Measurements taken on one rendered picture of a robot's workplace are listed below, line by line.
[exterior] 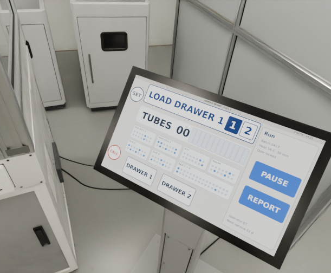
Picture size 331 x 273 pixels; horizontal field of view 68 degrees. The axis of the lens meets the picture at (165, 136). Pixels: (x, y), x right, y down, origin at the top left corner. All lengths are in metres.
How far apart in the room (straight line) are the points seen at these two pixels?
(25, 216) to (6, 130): 0.42
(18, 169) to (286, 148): 0.76
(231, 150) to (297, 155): 0.14
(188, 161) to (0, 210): 0.71
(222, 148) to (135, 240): 1.18
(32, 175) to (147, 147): 0.43
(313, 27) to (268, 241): 0.96
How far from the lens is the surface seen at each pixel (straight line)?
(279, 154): 0.60
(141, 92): 0.68
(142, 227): 1.71
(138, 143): 0.66
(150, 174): 0.65
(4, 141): 0.83
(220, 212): 0.61
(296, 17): 1.39
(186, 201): 0.63
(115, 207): 1.80
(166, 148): 0.63
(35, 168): 0.90
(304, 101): 1.34
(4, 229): 1.16
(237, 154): 0.60
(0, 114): 0.77
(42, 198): 1.02
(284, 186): 0.60
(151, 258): 1.59
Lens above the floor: 1.50
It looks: 41 degrees down
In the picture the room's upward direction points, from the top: 5 degrees clockwise
